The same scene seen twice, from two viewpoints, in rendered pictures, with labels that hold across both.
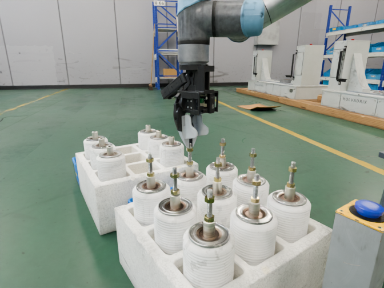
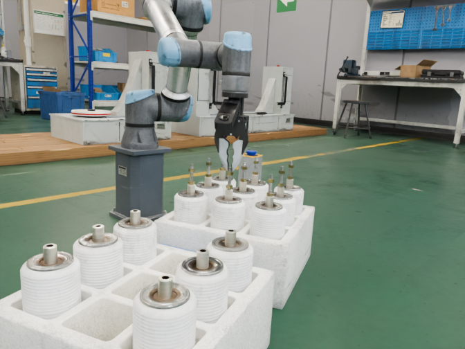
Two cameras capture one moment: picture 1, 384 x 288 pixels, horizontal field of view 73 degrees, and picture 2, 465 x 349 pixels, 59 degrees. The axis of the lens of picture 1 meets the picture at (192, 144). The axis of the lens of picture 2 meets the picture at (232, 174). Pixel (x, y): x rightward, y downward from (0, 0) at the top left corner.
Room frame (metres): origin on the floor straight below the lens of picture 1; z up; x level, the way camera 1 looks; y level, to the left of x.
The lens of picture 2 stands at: (1.29, 0.92, 0.57)
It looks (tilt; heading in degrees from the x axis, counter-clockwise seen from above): 12 degrees down; 235
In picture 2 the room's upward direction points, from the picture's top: 3 degrees clockwise
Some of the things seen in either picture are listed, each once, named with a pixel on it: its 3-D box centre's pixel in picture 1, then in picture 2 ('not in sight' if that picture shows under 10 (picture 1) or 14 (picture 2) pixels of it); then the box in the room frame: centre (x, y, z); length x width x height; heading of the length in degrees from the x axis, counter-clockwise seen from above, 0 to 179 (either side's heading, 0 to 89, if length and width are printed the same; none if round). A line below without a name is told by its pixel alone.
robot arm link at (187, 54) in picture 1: (194, 55); (234, 84); (0.66, -0.01, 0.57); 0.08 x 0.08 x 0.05
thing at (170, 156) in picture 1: (172, 166); (135, 260); (0.97, 0.08, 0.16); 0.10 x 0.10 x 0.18
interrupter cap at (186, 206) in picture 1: (175, 206); (279, 196); (0.50, 0.04, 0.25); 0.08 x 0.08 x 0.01
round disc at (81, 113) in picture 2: not in sight; (91, 113); (0.37, -2.42, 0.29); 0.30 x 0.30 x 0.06
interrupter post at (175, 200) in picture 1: (175, 200); (280, 192); (0.50, 0.04, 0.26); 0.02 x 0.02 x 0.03
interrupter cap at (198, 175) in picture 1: (190, 175); (228, 199); (0.67, 0.01, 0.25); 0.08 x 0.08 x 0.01
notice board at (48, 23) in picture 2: not in sight; (49, 23); (-0.12, -6.48, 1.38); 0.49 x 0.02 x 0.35; 12
